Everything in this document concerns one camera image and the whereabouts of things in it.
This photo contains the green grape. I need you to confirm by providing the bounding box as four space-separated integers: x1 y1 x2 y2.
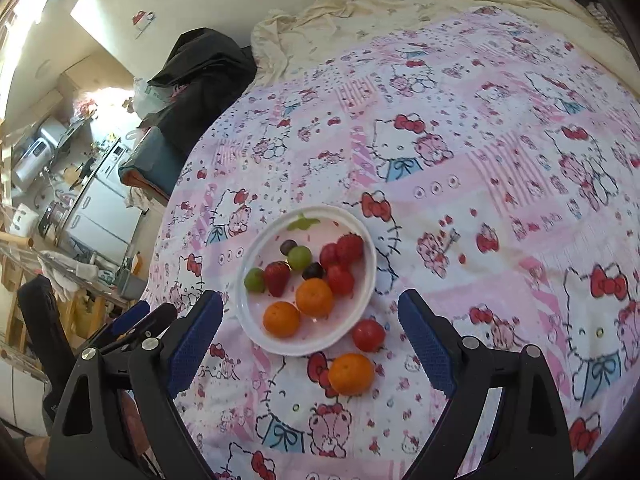
243 268 266 294
288 245 314 272

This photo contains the orange mandarin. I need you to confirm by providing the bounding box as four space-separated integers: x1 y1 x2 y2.
295 278 334 318
262 301 302 339
328 353 375 396

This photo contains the red strawberry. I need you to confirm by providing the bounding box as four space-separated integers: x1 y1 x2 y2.
335 233 364 266
264 261 291 298

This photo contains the dark purple grape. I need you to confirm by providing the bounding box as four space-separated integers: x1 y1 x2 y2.
280 240 297 256
302 262 326 281

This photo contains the red cherry tomato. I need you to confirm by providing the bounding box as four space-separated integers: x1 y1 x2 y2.
352 318 386 353
319 243 340 271
326 264 355 297

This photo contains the person's right hand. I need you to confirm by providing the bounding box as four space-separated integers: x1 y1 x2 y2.
1 377 153 479

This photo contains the white drawer cabinet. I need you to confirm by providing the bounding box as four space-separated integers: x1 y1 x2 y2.
58 140 143 264

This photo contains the teal orange cushion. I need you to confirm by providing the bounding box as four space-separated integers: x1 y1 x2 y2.
118 127 188 206

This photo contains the pink strawberry pattern plate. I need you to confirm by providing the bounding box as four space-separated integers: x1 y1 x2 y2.
233 205 376 356

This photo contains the black clothing pile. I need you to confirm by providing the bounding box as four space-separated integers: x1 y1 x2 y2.
142 27 257 158

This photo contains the pink Hello Kitty bedsheet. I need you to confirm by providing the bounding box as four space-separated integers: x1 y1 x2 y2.
145 6 639 479

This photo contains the cream blanket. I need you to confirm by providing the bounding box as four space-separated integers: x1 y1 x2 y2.
250 0 639 90

